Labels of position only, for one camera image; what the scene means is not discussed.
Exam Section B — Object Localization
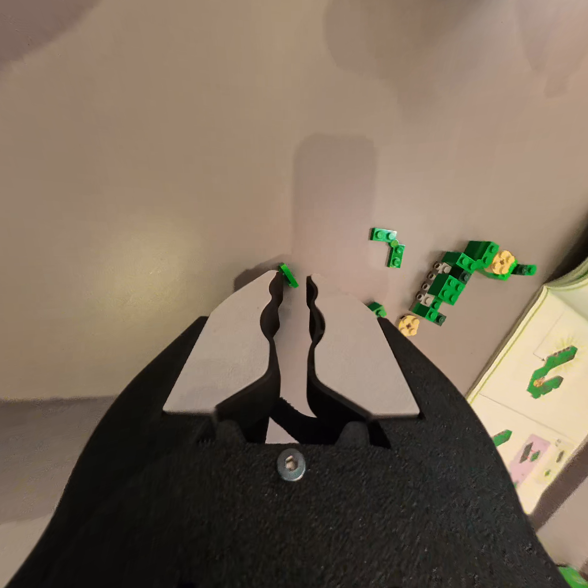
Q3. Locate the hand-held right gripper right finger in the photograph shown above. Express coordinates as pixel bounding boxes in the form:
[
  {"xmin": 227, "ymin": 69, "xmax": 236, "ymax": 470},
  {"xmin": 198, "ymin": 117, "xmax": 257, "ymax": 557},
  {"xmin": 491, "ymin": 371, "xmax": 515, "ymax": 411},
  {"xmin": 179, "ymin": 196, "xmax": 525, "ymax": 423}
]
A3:
[{"xmin": 305, "ymin": 274, "xmax": 421, "ymax": 420}]

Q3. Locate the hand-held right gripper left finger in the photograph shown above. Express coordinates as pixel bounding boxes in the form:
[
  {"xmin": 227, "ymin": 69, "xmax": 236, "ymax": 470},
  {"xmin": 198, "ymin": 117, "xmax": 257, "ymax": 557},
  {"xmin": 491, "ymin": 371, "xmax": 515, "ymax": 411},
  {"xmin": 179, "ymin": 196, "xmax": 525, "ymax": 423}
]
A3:
[{"xmin": 162, "ymin": 270, "xmax": 284, "ymax": 421}]

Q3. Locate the curved green brick assembly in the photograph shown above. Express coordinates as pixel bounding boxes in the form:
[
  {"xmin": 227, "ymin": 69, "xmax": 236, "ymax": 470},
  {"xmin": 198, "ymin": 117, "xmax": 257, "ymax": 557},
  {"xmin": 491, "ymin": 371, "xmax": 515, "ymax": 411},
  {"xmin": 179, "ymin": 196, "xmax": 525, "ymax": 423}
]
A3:
[{"xmin": 410, "ymin": 240, "xmax": 537, "ymax": 327}]

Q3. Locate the grey desk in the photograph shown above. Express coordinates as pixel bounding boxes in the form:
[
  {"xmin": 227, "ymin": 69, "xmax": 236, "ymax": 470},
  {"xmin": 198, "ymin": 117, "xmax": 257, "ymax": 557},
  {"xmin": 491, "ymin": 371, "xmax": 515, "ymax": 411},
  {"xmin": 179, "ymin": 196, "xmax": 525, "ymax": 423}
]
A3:
[{"xmin": 0, "ymin": 0, "xmax": 588, "ymax": 570}]

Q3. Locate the angled green plate pair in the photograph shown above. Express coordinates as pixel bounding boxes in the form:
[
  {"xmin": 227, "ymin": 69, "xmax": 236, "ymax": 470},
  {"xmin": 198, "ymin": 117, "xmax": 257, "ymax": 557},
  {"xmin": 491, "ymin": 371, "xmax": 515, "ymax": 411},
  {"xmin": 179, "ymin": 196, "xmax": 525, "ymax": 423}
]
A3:
[{"xmin": 370, "ymin": 227, "xmax": 406, "ymax": 268}]

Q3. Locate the instruction booklet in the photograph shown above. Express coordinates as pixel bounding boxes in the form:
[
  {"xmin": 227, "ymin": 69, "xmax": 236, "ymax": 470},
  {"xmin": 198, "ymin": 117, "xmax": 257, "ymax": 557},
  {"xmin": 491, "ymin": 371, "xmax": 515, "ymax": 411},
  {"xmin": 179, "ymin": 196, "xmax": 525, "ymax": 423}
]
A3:
[{"xmin": 466, "ymin": 257, "xmax": 588, "ymax": 515}]

